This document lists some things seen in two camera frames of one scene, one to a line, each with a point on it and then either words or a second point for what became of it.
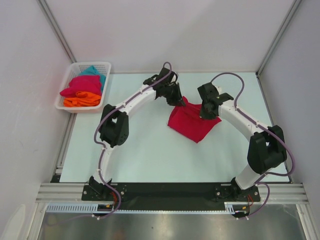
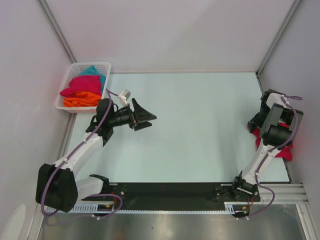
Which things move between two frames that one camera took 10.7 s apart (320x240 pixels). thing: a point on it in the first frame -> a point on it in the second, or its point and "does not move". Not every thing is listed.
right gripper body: x=205 y=114 -> x=259 y=118
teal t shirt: x=91 y=71 does not move
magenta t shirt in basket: x=90 y=83 does not move
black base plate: x=171 y=196 does not move
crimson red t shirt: x=186 y=120 -> x=285 y=153
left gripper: x=177 y=100 -> x=139 y=115
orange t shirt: x=82 y=99 does not move
